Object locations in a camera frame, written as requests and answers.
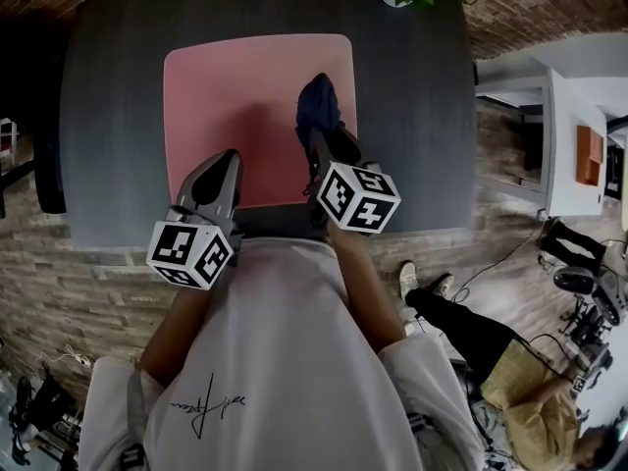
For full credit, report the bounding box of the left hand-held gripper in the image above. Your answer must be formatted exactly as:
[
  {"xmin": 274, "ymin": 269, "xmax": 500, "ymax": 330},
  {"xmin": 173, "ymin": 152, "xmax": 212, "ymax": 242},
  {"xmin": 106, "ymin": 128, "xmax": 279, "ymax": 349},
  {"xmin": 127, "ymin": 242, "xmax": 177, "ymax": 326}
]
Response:
[{"xmin": 145, "ymin": 148, "xmax": 245, "ymax": 292}]

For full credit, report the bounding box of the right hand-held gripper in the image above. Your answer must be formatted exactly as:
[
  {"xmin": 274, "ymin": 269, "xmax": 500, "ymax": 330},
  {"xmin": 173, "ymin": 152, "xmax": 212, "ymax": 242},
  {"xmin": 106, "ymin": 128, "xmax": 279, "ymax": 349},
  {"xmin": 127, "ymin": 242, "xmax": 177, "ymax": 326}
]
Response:
[{"xmin": 303, "ymin": 127, "xmax": 403, "ymax": 236}]

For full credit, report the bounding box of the dark blue cloth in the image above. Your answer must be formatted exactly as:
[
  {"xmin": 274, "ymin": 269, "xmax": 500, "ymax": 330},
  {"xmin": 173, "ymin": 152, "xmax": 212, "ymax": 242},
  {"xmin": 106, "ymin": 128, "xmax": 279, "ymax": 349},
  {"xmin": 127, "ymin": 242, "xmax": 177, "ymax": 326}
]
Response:
[{"xmin": 295, "ymin": 72, "xmax": 345, "ymax": 139}]

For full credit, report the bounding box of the pink desk mat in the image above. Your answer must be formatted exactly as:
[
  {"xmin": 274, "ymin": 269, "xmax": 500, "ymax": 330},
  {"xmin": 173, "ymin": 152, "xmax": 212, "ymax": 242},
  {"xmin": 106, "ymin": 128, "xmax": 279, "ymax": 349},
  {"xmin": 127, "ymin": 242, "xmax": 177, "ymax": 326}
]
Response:
[{"xmin": 163, "ymin": 33, "xmax": 358, "ymax": 210}]

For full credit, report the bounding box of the person's left forearm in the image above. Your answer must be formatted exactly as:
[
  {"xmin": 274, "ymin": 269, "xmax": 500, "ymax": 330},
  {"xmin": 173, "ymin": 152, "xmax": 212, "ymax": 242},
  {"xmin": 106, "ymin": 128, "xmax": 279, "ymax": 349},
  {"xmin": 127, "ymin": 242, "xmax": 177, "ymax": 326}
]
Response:
[{"xmin": 139, "ymin": 282, "xmax": 217, "ymax": 390}]

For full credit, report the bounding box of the person's right forearm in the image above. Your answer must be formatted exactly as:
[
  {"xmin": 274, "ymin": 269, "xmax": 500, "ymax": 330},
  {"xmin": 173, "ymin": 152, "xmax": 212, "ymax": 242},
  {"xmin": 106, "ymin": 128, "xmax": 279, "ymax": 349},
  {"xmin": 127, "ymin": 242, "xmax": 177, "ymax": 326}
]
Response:
[{"xmin": 326, "ymin": 223, "xmax": 408, "ymax": 357}]

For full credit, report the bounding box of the black office chair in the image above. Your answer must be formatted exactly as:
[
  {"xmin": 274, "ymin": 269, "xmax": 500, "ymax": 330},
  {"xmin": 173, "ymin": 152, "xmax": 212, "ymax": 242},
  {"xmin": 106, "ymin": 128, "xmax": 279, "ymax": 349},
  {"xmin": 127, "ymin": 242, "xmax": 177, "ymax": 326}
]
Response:
[{"xmin": 32, "ymin": 125, "xmax": 68, "ymax": 215}]

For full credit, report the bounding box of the person's white t-shirt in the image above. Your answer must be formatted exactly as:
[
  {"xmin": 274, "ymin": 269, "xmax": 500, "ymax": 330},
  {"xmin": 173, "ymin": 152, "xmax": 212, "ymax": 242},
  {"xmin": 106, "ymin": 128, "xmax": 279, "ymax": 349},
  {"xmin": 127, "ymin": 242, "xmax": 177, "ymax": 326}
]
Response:
[{"xmin": 78, "ymin": 236, "xmax": 487, "ymax": 471}]

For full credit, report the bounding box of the white side table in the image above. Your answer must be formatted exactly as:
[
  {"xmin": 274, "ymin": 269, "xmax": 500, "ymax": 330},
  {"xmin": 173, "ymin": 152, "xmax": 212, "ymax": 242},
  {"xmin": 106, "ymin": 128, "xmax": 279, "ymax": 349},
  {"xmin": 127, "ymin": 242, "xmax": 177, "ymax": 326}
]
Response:
[{"xmin": 475, "ymin": 54, "xmax": 612, "ymax": 221}]

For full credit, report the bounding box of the orange box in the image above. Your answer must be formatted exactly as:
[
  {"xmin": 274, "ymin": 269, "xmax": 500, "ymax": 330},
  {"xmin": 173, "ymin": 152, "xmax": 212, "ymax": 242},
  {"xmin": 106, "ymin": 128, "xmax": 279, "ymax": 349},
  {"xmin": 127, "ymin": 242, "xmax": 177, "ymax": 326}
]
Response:
[{"xmin": 575, "ymin": 125, "xmax": 605, "ymax": 186}]

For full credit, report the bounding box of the white wire rack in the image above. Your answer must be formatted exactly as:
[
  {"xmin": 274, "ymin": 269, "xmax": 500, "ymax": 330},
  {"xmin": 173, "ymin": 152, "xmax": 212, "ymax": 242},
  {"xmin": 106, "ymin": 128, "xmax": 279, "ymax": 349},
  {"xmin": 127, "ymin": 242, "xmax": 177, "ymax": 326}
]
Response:
[{"xmin": 0, "ymin": 118, "xmax": 21, "ymax": 166}]

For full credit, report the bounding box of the grey harness strap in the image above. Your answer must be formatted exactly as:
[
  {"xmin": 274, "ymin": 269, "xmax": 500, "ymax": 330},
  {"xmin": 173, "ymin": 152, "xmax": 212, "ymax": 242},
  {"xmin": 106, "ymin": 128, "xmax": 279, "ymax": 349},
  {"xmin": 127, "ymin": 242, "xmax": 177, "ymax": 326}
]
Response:
[{"xmin": 120, "ymin": 443, "xmax": 147, "ymax": 471}]

